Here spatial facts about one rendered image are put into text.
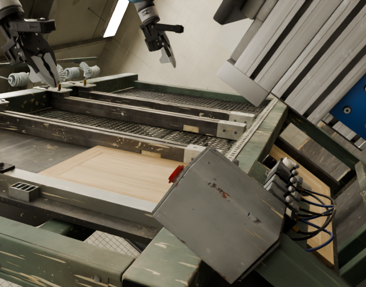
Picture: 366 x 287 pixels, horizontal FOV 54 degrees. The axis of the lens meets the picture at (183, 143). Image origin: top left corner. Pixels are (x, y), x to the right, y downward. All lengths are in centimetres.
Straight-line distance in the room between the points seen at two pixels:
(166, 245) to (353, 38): 51
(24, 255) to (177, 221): 36
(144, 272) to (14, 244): 28
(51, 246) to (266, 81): 51
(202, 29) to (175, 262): 621
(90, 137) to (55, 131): 17
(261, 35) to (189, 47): 634
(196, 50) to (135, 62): 138
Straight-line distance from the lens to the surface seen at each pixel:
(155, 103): 205
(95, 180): 114
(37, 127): 161
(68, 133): 152
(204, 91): 274
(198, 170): 54
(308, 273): 62
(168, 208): 58
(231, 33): 512
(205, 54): 681
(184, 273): 70
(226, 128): 169
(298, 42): 58
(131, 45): 752
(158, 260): 73
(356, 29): 58
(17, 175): 114
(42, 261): 80
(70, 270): 76
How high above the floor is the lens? 89
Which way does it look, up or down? 7 degrees up
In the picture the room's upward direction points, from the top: 51 degrees counter-clockwise
